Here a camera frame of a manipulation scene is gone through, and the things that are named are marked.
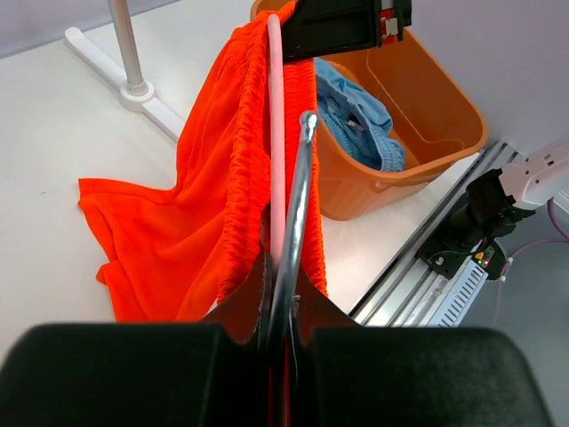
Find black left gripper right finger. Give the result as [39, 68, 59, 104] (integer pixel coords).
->
[288, 273, 553, 426]

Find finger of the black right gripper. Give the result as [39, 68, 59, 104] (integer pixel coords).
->
[281, 0, 413, 62]

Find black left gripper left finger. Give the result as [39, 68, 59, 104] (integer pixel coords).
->
[1, 255, 272, 426]

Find pink clothes hanger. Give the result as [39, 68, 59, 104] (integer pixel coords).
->
[264, 12, 319, 339]

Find light blue shorts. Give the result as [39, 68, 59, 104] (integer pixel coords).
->
[314, 58, 406, 173]

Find orange shorts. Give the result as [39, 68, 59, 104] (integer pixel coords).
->
[77, 0, 330, 324]

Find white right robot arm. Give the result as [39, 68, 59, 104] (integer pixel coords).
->
[282, 1, 568, 257]

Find orange plastic basket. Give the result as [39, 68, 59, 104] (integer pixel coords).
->
[251, 1, 487, 221]

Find white metal clothes rack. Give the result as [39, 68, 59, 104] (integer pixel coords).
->
[64, 0, 184, 141]

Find aluminium mounting rail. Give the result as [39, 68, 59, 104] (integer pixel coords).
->
[349, 137, 569, 328]

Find white slotted cable duct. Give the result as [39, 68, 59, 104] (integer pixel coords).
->
[431, 262, 488, 328]

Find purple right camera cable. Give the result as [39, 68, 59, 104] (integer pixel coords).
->
[491, 197, 569, 328]

